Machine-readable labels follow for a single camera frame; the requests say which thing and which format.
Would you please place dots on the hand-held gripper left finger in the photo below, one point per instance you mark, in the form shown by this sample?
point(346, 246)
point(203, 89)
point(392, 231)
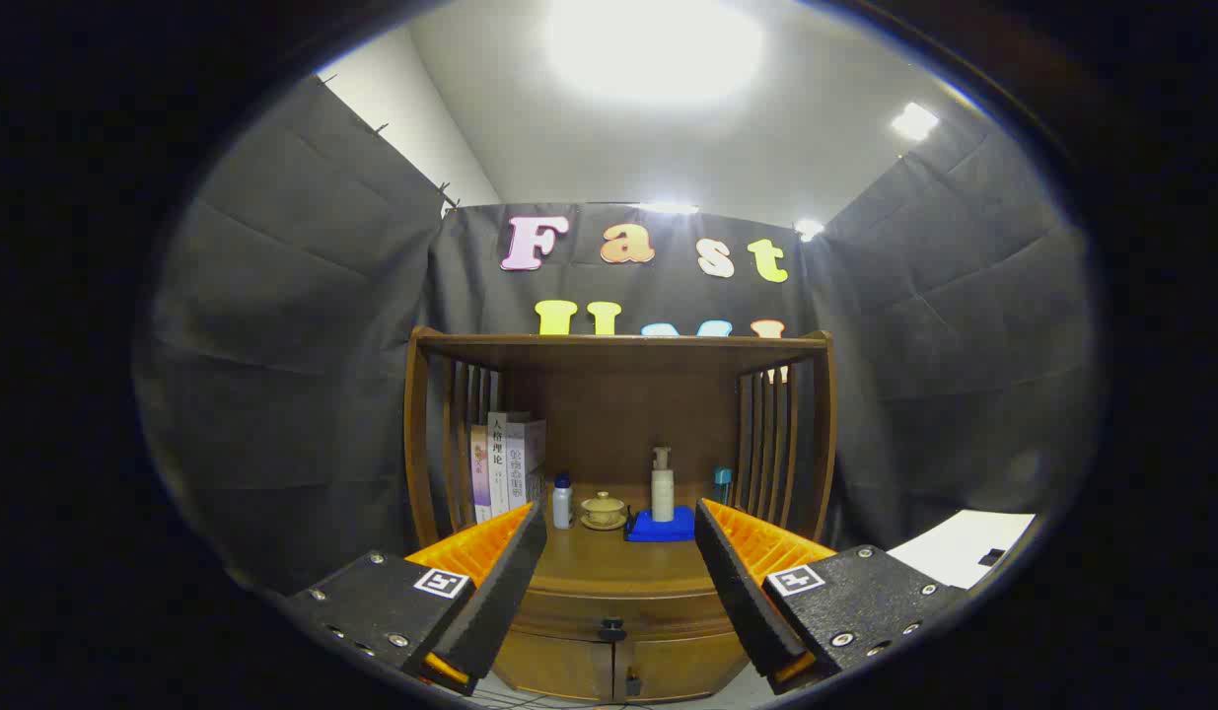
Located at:
point(505, 592)

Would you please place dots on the white patterned cover book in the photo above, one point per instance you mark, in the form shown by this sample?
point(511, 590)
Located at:
point(525, 454)

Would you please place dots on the small ceiling light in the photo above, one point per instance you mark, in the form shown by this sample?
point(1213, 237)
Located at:
point(809, 229)
point(914, 120)

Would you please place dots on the white pump bottle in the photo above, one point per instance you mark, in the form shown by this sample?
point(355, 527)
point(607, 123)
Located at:
point(663, 493)

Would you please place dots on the purple spine book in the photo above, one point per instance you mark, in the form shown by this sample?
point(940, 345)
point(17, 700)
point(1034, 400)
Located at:
point(480, 473)

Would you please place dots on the wooden countertop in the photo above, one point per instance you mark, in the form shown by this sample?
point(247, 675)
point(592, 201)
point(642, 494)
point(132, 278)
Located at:
point(618, 564)

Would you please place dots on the blue folded cloth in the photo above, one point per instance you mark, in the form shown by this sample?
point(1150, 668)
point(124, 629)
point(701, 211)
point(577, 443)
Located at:
point(663, 531)

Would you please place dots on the tall white book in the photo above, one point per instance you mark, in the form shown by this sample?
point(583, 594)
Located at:
point(497, 463)

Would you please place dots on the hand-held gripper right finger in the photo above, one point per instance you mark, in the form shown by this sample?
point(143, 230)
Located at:
point(737, 592)

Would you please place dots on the yellow lidded teacup with saucer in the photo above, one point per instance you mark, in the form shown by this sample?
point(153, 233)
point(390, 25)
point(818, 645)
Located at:
point(604, 511)

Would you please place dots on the clear bottle with teal cap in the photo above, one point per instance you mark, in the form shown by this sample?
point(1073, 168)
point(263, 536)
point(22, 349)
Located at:
point(723, 485)

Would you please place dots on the wooden drawer with black knob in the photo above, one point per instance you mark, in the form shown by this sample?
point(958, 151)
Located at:
point(668, 611)

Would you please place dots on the wooden cabinet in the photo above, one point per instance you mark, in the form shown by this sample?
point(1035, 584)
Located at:
point(618, 414)

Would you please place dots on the wooden cabinet door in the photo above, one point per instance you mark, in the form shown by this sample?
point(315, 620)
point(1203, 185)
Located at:
point(682, 666)
point(554, 666)

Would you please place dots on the white bottle with blue cap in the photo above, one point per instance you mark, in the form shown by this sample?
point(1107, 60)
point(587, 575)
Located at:
point(562, 505)

